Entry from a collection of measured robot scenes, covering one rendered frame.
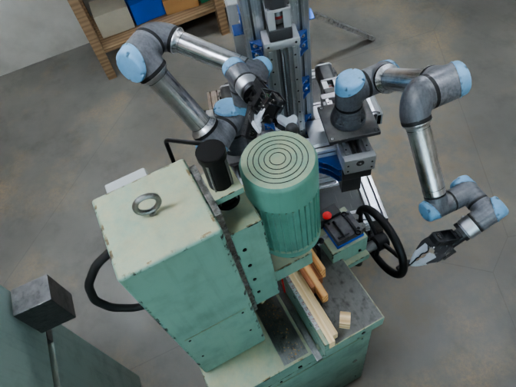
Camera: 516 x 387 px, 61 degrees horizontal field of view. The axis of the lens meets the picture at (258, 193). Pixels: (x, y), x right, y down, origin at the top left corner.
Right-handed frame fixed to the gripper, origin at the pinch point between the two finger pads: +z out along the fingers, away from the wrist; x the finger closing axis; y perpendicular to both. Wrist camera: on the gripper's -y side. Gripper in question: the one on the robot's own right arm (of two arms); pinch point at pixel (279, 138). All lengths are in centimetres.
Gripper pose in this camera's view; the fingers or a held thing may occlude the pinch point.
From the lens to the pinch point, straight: 125.3
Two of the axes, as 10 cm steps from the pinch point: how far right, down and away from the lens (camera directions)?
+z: 4.5, 7.0, -5.6
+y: 4.7, -7.2, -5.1
